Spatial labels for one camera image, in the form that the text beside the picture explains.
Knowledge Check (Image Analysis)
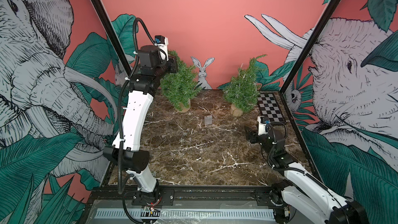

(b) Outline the large green christmas tree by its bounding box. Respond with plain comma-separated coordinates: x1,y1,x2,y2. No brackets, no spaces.
160,50,202,111

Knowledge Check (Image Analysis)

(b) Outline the small tree wooden base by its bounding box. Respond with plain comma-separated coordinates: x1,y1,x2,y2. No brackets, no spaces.
230,104,244,117

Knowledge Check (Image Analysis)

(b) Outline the small green christmas tree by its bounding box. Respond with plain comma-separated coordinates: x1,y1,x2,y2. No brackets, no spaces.
223,55,266,114

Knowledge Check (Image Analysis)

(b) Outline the clear battery box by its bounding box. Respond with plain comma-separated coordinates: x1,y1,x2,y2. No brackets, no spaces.
204,115,213,125

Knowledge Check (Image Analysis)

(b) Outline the large tree wooden base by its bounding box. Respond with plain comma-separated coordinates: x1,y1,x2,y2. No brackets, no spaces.
177,99,191,113

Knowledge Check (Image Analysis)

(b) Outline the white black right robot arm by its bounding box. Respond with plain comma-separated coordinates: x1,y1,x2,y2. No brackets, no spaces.
244,121,369,224

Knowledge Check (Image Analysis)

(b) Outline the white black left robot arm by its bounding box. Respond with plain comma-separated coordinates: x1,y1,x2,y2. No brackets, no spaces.
103,34,178,205

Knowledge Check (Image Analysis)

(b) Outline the black white chessboard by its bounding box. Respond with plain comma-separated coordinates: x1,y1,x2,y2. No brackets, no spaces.
258,92,286,122

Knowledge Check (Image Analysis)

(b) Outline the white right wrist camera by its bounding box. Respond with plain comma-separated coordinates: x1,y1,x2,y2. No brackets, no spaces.
257,116,271,135

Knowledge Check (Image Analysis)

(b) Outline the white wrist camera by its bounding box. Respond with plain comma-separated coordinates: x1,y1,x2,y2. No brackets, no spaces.
257,116,271,135
154,35,169,61

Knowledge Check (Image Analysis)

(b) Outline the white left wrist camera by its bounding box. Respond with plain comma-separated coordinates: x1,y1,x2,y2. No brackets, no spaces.
154,35,169,61

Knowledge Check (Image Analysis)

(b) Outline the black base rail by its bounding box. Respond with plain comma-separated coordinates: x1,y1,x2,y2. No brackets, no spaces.
90,185,280,207

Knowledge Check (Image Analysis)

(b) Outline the black frame post left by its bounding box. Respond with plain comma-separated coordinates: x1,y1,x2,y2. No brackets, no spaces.
90,0,132,75

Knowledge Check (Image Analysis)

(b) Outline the black frame post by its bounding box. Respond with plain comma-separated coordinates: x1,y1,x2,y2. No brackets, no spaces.
90,0,132,75
279,0,341,94

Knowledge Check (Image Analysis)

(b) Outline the white slotted cable tray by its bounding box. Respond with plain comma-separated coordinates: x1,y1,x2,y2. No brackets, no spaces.
87,206,276,224

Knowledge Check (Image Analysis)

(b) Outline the black frame post right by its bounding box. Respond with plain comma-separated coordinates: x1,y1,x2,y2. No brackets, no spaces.
279,0,341,94

